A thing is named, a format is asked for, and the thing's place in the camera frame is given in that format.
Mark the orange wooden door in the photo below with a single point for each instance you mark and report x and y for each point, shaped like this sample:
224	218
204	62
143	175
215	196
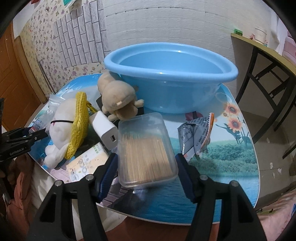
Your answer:
19	88

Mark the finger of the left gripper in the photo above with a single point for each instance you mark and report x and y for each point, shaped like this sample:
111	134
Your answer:
24	134

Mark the white power adapter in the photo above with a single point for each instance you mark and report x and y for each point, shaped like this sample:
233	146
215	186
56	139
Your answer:
105	129

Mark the white cup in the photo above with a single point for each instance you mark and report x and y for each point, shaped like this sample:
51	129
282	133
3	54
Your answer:
260	35

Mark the white sun plush toy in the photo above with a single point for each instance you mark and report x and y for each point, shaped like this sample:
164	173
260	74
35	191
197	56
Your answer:
68	128

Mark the blue plastic basin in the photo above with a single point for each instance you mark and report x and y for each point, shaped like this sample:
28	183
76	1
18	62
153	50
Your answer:
172	77

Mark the wooden side table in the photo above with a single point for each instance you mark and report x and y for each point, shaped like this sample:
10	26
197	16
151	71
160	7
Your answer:
274	76

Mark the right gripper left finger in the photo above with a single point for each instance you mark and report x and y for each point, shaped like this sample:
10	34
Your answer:
54	218

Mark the beige tissue pack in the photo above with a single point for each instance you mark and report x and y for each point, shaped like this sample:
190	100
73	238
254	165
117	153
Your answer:
87	162

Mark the green small box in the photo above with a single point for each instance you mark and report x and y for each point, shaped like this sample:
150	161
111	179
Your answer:
238	32

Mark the silver foil snack packet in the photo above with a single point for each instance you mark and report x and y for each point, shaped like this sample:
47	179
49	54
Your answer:
194	136

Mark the clear toothpick box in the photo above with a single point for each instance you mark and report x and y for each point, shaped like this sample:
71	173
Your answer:
145	154

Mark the brown plush toy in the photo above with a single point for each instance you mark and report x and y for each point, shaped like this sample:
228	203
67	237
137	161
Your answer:
119	99

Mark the clear zip bag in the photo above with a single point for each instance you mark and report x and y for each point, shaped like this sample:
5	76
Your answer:
46	114

